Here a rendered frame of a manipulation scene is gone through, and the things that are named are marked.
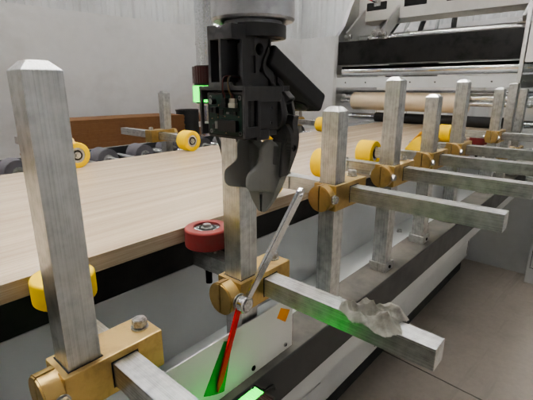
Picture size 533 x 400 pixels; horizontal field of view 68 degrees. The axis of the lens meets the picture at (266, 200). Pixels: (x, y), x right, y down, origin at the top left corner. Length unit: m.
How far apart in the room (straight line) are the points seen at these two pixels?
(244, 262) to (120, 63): 7.95
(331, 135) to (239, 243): 0.28
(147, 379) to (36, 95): 0.29
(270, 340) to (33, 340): 0.36
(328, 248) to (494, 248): 2.30
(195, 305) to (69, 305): 0.45
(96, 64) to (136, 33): 1.04
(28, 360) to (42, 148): 0.40
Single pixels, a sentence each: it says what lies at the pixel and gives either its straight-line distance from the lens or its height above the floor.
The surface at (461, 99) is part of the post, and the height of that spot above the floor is 1.11.
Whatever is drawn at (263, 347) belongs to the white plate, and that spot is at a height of 0.74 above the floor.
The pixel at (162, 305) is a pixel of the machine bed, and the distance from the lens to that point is 0.81.
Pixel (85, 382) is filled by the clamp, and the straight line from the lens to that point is 0.50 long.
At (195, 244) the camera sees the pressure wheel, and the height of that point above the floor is 0.89.
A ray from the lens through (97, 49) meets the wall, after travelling 8.29.
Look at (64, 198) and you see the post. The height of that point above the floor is 1.05.
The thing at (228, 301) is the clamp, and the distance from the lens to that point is 0.59.
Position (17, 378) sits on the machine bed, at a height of 0.74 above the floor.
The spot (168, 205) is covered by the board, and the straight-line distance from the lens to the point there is 0.88.
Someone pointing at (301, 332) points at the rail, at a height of 0.70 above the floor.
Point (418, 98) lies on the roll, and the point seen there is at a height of 1.07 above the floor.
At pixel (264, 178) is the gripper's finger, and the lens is 0.46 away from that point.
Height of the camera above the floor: 1.15
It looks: 16 degrees down
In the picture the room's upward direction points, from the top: straight up
